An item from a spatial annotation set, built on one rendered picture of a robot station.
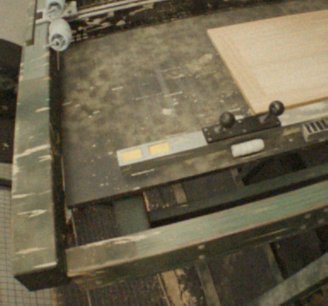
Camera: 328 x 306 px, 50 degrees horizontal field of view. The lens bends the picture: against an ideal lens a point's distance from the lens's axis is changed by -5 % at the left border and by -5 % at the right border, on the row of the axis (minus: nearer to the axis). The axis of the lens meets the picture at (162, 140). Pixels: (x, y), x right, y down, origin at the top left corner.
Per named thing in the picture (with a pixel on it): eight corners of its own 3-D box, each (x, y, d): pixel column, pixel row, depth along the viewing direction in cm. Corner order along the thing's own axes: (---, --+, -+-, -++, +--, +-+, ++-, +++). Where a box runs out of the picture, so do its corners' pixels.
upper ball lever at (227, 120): (227, 137, 93) (239, 124, 80) (213, 141, 93) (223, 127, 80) (224, 123, 94) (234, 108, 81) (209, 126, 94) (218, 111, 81)
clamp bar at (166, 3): (319, -8, 144) (328, -62, 126) (35, 49, 136) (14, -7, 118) (307, -18, 151) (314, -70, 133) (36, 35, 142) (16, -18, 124)
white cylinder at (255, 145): (234, 159, 93) (263, 151, 93) (235, 151, 90) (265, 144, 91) (231, 150, 94) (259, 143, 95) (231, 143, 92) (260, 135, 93)
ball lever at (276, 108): (271, 126, 94) (289, 112, 81) (258, 130, 94) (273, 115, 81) (266, 113, 95) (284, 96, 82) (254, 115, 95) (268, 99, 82)
